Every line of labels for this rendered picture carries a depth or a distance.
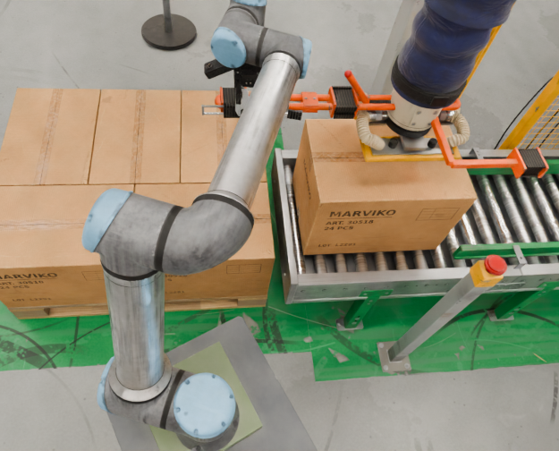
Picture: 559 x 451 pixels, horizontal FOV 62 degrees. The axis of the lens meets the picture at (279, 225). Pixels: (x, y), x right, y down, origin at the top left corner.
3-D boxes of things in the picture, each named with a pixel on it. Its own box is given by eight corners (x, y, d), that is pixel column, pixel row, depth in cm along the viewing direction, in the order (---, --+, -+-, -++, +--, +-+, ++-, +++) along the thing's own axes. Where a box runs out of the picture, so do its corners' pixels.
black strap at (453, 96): (449, 56, 154) (454, 46, 151) (471, 107, 142) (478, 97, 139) (384, 55, 150) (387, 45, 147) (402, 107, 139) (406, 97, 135)
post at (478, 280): (398, 349, 238) (496, 259, 154) (402, 362, 235) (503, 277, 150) (385, 350, 237) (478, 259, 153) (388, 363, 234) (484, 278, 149)
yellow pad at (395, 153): (450, 139, 166) (456, 129, 162) (459, 161, 161) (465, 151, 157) (359, 140, 160) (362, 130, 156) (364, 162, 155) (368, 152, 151)
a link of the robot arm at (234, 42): (255, 45, 105) (269, 12, 111) (206, 31, 105) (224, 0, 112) (252, 77, 113) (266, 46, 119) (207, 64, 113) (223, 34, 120)
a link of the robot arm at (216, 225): (232, 272, 71) (319, 28, 109) (155, 250, 71) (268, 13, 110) (229, 303, 81) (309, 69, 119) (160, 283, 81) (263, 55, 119)
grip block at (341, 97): (350, 97, 156) (354, 84, 151) (355, 120, 151) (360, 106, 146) (326, 97, 155) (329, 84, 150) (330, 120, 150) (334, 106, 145)
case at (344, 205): (413, 177, 227) (446, 118, 193) (436, 250, 207) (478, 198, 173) (292, 179, 218) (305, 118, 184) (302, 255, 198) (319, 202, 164)
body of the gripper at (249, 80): (261, 91, 137) (265, 57, 127) (232, 91, 136) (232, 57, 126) (259, 73, 141) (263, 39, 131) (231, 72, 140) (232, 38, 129)
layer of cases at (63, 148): (253, 141, 281) (258, 90, 247) (266, 295, 230) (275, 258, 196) (43, 141, 264) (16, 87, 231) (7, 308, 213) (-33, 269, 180)
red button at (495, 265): (497, 259, 154) (503, 253, 150) (504, 278, 150) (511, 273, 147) (478, 259, 153) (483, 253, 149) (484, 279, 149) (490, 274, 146)
